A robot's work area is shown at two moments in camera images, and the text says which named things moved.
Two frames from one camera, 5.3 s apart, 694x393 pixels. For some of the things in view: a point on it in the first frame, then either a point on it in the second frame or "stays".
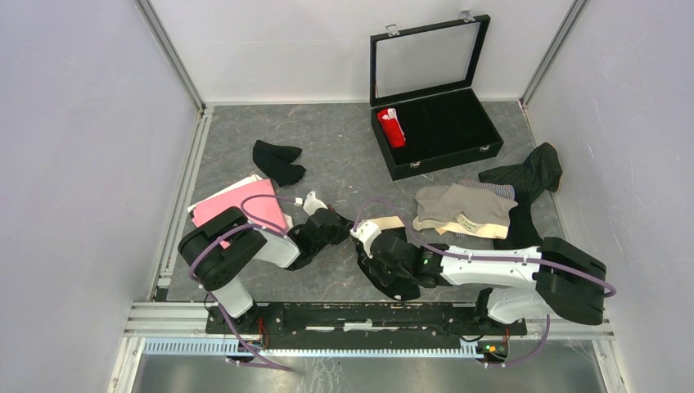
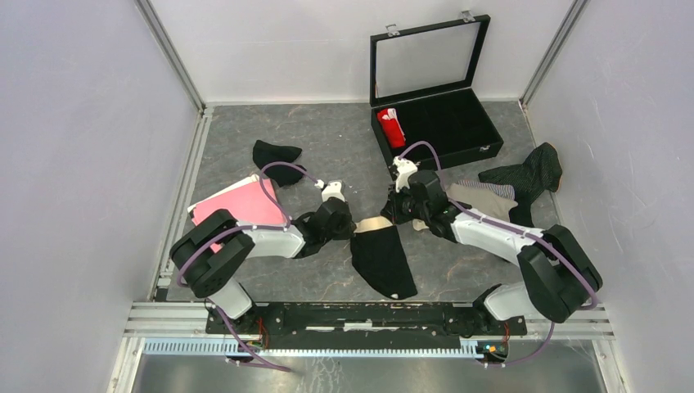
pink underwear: (254, 197) stays
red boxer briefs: (395, 134) stays
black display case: (425, 115) stays
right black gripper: (372, 264) to (390, 210)
